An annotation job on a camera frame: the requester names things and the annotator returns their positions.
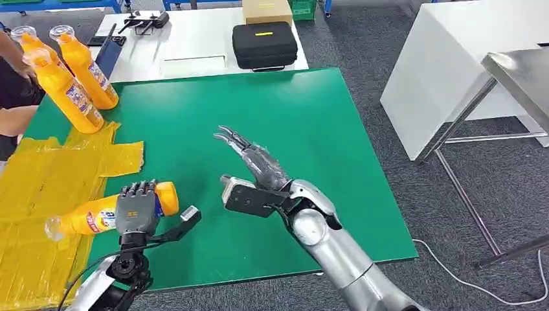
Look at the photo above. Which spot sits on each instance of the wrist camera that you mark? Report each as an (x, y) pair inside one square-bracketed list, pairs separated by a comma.
[(248, 199), (180, 227)]

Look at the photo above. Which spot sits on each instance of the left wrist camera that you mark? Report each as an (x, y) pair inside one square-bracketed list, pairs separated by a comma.
[(180, 227)]

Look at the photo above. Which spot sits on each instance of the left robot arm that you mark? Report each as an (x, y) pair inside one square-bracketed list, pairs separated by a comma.
[(126, 266)]

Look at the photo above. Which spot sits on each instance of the orange drink bottle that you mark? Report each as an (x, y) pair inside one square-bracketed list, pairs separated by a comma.
[(32, 43), (85, 219), (60, 90), (81, 60)]

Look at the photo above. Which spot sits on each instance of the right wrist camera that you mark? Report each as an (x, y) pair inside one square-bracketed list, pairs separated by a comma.
[(248, 199)]

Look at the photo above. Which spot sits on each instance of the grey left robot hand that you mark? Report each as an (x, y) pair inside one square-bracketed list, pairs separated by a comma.
[(137, 210)]

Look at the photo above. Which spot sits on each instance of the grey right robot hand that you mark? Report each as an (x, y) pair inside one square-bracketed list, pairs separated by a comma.
[(266, 167)]

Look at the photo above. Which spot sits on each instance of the blue rack frame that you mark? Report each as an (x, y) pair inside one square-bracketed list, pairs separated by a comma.
[(56, 5), (184, 3)]

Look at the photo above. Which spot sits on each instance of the black carrying case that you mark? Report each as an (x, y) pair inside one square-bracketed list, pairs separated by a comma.
[(264, 45)]

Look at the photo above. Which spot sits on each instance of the white desk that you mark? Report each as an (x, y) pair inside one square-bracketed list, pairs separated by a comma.
[(437, 64)]

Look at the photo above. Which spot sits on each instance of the person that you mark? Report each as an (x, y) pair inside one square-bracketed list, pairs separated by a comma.
[(13, 90)]

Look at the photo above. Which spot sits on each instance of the cardboard box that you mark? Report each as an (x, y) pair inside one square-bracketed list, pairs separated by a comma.
[(266, 10)]

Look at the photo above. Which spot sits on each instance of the steel bench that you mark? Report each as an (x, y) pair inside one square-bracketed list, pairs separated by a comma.
[(523, 75)]

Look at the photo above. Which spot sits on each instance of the green mat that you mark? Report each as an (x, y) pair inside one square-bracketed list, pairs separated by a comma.
[(214, 111)]

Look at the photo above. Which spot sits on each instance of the white table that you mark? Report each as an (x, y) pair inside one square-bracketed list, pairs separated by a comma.
[(193, 36)]

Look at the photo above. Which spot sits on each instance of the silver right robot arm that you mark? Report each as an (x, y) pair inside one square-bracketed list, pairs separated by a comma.
[(334, 253)]

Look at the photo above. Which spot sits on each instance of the yellow plastic sheet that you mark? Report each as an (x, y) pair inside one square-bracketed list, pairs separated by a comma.
[(43, 184)]

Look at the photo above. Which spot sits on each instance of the black phone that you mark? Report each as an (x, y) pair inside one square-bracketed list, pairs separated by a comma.
[(96, 41)]

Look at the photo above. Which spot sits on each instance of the white paper sheet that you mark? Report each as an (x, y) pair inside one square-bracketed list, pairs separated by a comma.
[(194, 66)]

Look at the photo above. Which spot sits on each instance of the black handheld device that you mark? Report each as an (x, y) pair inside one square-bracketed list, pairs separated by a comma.
[(149, 20)]

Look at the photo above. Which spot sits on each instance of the green crate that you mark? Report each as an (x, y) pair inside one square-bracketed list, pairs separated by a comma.
[(303, 9)]

